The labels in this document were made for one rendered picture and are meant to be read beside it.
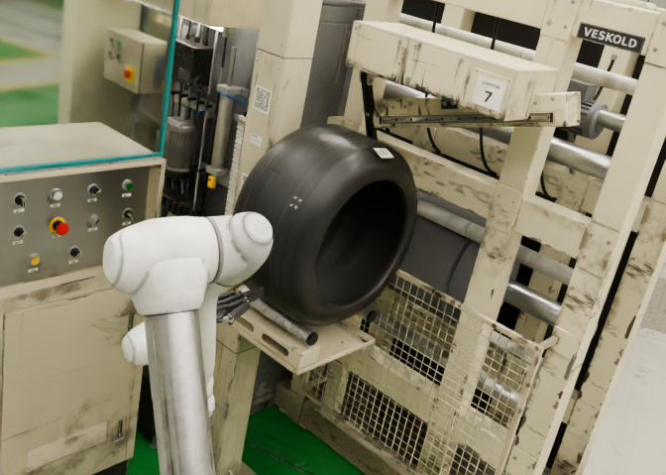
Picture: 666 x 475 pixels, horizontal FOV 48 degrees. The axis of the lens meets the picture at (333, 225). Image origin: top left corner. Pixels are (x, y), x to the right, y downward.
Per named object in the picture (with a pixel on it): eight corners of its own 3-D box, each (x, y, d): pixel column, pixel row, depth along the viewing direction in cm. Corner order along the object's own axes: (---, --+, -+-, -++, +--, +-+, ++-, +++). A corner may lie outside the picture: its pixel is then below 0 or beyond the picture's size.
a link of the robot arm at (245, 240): (242, 234, 163) (183, 238, 156) (277, 194, 150) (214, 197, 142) (257, 290, 159) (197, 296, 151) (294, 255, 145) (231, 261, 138)
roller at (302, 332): (244, 281, 246) (244, 293, 248) (233, 286, 243) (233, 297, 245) (319, 330, 226) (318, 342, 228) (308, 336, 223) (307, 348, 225)
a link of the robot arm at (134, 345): (161, 318, 203) (183, 361, 201) (109, 340, 193) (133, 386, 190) (175, 303, 195) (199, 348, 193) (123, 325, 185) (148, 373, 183)
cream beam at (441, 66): (343, 65, 242) (352, 19, 236) (390, 65, 260) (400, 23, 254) (502, 123, 206) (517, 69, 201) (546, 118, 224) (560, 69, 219)
